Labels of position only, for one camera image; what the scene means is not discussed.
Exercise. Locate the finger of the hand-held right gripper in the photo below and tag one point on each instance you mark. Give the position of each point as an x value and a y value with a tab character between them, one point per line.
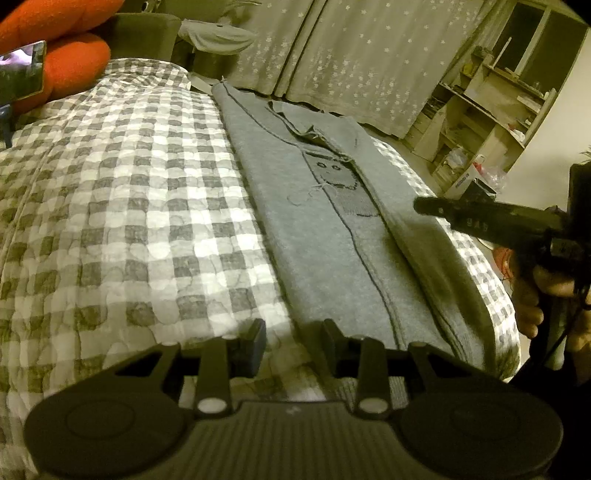
457	217

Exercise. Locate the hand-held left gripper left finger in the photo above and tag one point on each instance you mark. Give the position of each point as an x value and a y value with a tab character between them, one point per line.
256	344

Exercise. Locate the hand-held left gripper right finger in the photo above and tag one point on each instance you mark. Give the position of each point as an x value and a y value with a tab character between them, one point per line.
333	346

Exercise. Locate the gray printed sweater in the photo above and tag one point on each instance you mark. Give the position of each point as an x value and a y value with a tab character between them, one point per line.
300	207

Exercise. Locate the person's right hand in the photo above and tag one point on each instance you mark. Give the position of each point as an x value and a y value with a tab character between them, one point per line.
528	314

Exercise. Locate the black box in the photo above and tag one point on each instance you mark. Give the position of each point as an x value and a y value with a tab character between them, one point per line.
482	188

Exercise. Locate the white cardboard box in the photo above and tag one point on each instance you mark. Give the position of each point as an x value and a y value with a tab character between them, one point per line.
464	177

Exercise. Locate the plastic bag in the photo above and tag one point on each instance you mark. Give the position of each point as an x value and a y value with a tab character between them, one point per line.
491	168

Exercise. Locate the wooden shelf unit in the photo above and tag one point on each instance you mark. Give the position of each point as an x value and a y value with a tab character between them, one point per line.
489	106

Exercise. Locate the star patterned curtain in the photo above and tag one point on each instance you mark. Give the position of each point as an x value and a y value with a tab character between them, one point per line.
392	60
268	50

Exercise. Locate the gray checkered blanket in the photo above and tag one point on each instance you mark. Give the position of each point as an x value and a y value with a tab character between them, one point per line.
115	207

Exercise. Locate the white cloth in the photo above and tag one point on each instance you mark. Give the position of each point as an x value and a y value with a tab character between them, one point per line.
217	39

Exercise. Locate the gray upholstered headboard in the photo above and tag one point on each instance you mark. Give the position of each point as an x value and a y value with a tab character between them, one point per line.
143	37

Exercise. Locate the red plush cushion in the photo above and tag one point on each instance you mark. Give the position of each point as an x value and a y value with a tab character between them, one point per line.
74	60

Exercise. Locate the smartphone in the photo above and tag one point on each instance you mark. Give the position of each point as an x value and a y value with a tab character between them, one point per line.
21	74

